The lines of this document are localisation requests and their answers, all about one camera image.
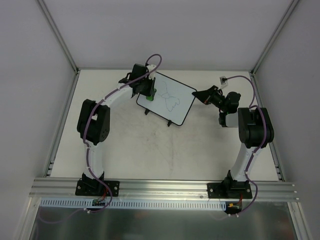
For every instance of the left aluminium frame profile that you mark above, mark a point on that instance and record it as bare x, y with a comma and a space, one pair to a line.
70, 87

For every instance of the aluminium frame profile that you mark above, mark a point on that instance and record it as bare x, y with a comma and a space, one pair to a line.
70, 87
275, 77

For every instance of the aluminium front rail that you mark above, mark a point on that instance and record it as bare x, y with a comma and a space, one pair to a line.
185, 190

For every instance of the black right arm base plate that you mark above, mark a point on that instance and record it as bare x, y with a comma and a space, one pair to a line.
229, 190

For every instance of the white slotted cable duct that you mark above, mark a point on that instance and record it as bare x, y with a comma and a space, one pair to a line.
91, 203

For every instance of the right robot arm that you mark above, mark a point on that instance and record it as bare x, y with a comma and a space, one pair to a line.
254, 126

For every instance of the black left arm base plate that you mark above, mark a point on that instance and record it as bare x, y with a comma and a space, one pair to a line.
92, 188

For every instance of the right aluminium frame profile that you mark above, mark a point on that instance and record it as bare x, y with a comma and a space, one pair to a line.
275, 77

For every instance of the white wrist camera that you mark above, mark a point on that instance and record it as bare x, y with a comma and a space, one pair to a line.
223, 82
151, 71

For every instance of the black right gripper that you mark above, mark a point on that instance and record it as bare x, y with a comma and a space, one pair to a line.
210, 95

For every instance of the white board with black frame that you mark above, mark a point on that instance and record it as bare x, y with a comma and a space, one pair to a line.
172, 101

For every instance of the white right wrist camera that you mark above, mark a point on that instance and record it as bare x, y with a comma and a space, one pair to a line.
223, 82

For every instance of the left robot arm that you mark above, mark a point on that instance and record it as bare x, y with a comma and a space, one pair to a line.
94, 118

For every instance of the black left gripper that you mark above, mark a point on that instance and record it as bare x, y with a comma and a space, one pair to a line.
148, 87

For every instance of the green bone-shaped eraser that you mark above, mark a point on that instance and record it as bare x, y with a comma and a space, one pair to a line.
151, 95

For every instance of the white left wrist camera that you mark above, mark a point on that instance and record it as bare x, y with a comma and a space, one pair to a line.
151, 71

